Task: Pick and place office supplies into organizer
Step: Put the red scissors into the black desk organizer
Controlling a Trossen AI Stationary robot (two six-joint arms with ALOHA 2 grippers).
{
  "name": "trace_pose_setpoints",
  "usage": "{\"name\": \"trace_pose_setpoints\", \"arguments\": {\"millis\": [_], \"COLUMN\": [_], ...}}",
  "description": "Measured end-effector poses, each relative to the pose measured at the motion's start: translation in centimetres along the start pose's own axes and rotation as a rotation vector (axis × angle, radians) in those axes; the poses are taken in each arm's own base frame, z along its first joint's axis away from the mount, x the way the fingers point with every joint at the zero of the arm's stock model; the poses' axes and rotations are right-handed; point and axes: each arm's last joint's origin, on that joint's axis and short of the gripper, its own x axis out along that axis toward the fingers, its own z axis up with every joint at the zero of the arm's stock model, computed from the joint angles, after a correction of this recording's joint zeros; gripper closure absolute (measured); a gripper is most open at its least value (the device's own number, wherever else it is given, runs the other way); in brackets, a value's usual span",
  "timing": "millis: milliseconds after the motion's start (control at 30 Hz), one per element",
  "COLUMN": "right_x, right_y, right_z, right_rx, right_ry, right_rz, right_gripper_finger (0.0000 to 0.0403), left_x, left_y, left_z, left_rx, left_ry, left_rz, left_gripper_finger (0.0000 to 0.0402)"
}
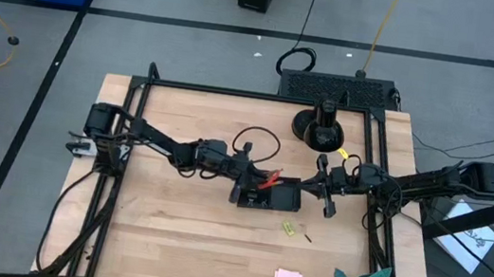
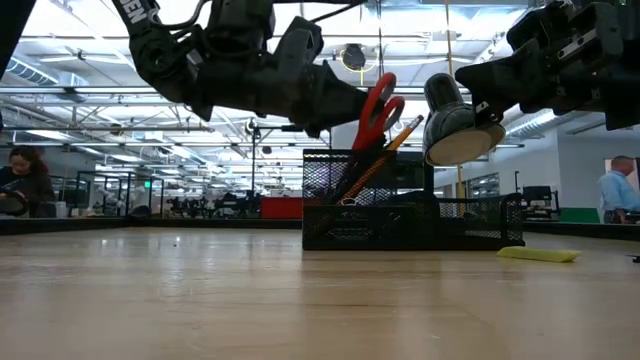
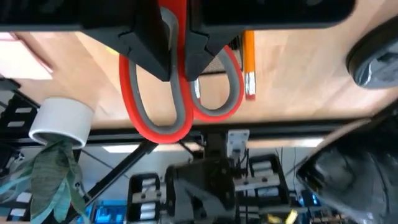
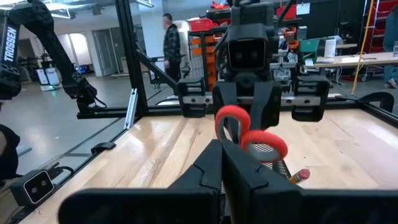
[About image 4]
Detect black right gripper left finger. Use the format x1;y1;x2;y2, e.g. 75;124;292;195
58;139;223;224

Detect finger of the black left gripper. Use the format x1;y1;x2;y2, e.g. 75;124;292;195
250;82;282;131
213;81;241;111

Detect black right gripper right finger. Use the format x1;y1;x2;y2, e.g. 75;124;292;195
222;141;398;224

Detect red-handled scissors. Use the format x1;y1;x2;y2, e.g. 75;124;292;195
214;105;289;162

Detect black mesh desk organizer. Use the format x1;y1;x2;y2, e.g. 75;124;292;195
220;141;292;224

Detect orange pencil pink eraser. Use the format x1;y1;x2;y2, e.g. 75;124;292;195
288;169;311;185

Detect shelf with orange bins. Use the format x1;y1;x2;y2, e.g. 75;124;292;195
188;18;312;91

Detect white paper sign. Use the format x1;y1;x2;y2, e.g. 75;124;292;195
323;39;337;58

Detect wooden background desk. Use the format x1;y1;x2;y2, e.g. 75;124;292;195
306;51;398;82

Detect red plastic bin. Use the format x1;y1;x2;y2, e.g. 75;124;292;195
190;18;218;32
276;4;298;19

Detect robot station white base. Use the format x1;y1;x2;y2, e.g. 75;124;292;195
35;52;62;93

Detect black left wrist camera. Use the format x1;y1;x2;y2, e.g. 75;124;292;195
228;39;267;72

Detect yellow background cord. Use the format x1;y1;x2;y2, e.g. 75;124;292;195
350;0;376;96

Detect silver aluminium bracket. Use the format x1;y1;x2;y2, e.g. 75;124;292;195
123;88;138;130

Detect black metal rig frame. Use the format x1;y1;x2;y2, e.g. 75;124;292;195
9;0;398;224

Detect black table-level camera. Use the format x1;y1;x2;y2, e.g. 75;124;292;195
9;169;55;208

